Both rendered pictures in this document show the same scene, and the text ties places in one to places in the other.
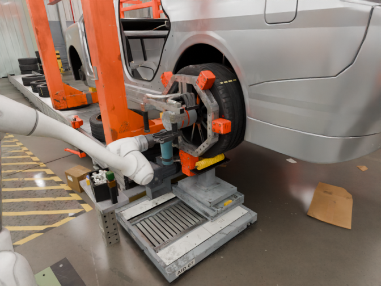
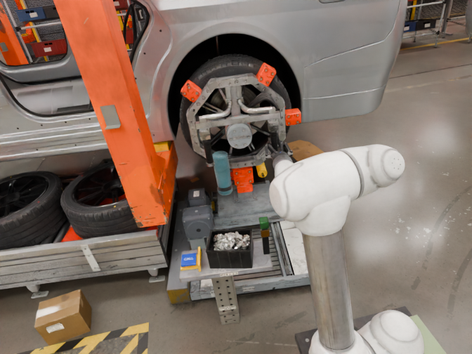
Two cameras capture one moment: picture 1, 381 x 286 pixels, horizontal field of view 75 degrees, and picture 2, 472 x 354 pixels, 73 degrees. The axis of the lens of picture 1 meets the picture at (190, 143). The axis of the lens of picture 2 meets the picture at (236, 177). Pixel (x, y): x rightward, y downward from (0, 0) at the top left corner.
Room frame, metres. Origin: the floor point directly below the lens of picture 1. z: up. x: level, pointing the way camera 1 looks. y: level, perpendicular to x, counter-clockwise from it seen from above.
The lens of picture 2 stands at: (0.65, 1.36, 1.59)
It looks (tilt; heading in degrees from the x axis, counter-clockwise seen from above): 33 degrees down; 308
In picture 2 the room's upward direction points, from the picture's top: 8 degrees counter-clockwise
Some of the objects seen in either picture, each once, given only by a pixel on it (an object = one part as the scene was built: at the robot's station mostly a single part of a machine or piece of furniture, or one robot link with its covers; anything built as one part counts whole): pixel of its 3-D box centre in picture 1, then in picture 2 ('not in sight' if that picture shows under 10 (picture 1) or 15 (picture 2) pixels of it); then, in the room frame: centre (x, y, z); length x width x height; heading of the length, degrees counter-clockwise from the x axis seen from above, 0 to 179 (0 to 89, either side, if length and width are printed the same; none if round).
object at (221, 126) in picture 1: (221, 126); (291, 116); (1.41, -0.19, 0.85); 0.09 x 0.08 x 0.07; 38
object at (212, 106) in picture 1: (187, 116); (237, 124); (1.66, 0.01, 0.85); 0.54 x 0.07 x 0.54; 38
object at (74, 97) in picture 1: (83, 91); not in sight; (3.58, 1.51, 0.69); 0.52 x 0.17 x 0.35; 128
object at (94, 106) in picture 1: (75, 110); not in sight; (4.47, 2.10, 0.20); 1.00 x 0.86 x 0.39; 38
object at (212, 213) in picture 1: (206, 193); (246, 205); (1.76, -0.12, 0.13); 0.50 x 0.36 x 0.10; 38
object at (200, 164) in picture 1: (210, 160); (260, 164); (1.62, -0.14, 0.51); 0.29 x 0.06 x 0.06; 128
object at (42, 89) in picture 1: (54, 89); not in sight; (5.70, 3.04, 0.39); 0.66 x 0.66 x 0.24
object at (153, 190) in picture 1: (164, 175); (201, 215); (1.88, 0.23, 0.26); 0.42 x 0.18 x 0.35; 128
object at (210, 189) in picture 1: (206, 173); (243, 184); (1.76, -0.12, 0.32); 0.40 x 0.30 x 0.28; 38
